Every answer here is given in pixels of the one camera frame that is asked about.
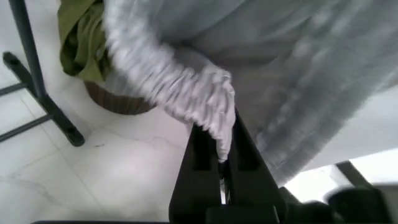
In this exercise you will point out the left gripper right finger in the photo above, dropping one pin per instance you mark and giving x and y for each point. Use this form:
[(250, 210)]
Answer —
[(252, 186)]

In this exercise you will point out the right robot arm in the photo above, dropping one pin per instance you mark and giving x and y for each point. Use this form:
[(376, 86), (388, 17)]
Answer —
[(357, 205)]

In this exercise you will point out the green garment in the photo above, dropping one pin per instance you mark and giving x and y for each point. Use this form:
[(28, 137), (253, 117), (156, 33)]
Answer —
[(84, 40)]

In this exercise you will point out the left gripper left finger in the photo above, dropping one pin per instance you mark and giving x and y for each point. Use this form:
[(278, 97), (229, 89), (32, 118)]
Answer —
[(196, 180)]

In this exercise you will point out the pale grey shorts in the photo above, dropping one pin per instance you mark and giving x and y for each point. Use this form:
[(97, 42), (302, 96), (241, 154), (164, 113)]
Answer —
[(280, 77)]

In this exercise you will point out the black clothes rack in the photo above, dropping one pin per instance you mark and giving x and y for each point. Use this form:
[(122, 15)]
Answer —
[(28, 46)]

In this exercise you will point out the white laundry basket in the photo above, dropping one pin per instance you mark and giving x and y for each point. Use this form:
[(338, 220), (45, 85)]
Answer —
[(118, 102)]

